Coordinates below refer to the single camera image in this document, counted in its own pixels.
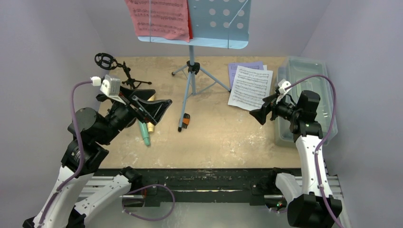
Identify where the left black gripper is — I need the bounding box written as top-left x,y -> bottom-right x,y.
98,85 -> 172,144

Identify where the beige microphone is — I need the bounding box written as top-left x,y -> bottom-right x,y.
147,95 -> 155,133

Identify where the green microphone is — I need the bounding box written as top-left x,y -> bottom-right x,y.
138,121 -> 151,147

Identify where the white sheet music page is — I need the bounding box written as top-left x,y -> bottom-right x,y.
228,66 -> 273,111

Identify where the black round-base mic stand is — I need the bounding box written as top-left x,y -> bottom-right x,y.
96,94 -> 110,102

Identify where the purple sheet music page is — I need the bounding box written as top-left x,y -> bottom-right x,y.
228,61 -> 267,89

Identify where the black tripod mic stand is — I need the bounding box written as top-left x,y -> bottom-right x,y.
94,53 -> 152,90

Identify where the blue music stand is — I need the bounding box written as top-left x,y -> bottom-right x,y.
138,0 -> 251,131

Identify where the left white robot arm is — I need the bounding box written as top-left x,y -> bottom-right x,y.
23,88 -> 172,228

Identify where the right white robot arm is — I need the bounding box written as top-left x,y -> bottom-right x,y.
250,90 -> 343,228

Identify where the orange hex key set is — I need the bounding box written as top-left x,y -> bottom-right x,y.
178,113 -> 190,132

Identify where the clear plastic storage box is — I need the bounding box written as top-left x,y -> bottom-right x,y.
274,56 -> 333,148

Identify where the red sheet music page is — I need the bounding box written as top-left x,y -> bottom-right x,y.
125,0 -> 190,42

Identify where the bright red sheet behind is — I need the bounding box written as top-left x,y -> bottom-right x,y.
188,11 -> 193,40

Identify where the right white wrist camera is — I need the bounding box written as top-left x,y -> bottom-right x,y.
276,79 -> 291,104

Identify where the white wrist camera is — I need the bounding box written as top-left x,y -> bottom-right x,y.
90,75 -> 121,96
276,79 -> 291,104

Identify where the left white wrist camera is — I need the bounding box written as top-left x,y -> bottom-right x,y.
90,75 -> 121,96

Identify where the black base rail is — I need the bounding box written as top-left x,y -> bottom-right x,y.
64,168 -> 344,209

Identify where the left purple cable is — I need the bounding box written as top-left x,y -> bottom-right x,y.
36,80 -> 176,228

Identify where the purple cable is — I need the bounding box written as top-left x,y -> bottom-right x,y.
269,74 -> 347,228
36,80 -> 176,228

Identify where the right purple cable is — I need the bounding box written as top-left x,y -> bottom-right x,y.
269,74 -> 347,228

